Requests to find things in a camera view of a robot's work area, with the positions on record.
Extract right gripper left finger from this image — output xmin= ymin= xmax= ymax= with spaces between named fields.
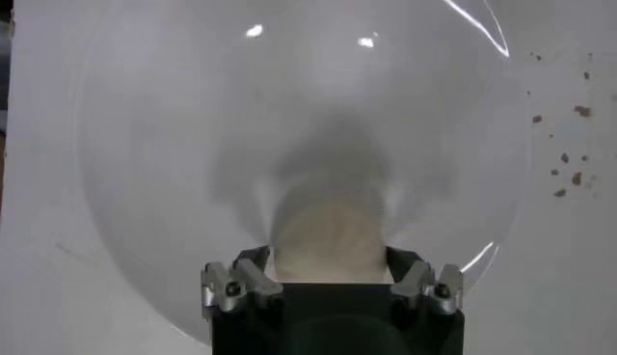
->
xmin=200 ymin=245 xmax=284 ymax=322

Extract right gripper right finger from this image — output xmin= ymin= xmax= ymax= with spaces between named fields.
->
xmin=385 ymin=245 xmax=465 ymax=315

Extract white steamed baozi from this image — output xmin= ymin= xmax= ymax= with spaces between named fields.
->
xmin=272 ymin=200 xmax=391 ymax=285

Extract white round plate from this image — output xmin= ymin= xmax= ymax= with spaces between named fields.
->
xmin=71 ymin=0 xmax=531 ymax=346

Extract scattered brown crumbs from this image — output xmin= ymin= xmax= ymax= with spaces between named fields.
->
xmin=527 ymin=50 xmax=599 ymax=199

